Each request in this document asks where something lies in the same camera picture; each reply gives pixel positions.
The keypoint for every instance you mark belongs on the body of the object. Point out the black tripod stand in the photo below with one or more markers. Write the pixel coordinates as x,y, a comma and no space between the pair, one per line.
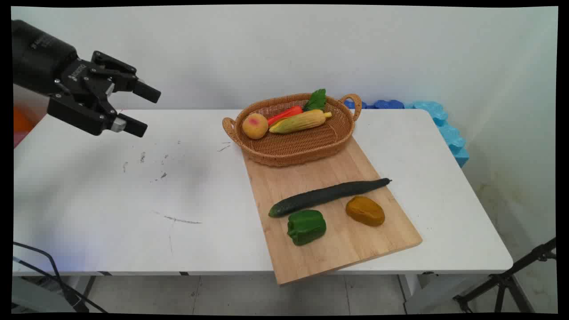
504,281

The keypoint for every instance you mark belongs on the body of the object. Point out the dark metal table leg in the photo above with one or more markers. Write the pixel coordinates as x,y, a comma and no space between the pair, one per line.
88,288

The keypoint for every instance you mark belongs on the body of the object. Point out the toy peach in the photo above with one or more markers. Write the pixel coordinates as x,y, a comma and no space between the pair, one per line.
254,126

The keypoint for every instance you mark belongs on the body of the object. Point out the toy green bell pepper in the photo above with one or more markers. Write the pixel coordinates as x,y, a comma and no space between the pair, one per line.
306,227

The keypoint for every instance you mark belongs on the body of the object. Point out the toy red carrot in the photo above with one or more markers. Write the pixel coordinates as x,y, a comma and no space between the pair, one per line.
286,114

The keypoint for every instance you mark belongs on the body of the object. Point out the orange object behind table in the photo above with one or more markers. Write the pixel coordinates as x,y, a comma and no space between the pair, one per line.
21,120

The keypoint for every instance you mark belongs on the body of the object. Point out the dark green toy cucumber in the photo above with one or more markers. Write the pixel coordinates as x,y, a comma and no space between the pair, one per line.
324,196

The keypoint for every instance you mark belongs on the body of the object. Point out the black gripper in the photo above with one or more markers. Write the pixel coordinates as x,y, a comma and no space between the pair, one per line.
40,58

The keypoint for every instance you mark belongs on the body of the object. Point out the toy yellow corn cob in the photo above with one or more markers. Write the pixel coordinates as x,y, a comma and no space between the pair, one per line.
300,122

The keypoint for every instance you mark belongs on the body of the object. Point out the toy brown potato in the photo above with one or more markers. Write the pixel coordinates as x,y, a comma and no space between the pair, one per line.
365,211

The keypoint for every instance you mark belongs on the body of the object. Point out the light blue foam mat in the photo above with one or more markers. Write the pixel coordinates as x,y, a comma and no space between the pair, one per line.
449,133

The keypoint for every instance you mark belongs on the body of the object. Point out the white table leg panel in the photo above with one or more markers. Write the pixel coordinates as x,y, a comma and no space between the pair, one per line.
422,293

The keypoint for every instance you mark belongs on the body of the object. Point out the woven wicker basket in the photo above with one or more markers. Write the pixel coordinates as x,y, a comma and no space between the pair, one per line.
298,149

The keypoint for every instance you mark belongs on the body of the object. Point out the wooden cutting board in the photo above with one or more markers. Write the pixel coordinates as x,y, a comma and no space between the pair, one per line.
338,249

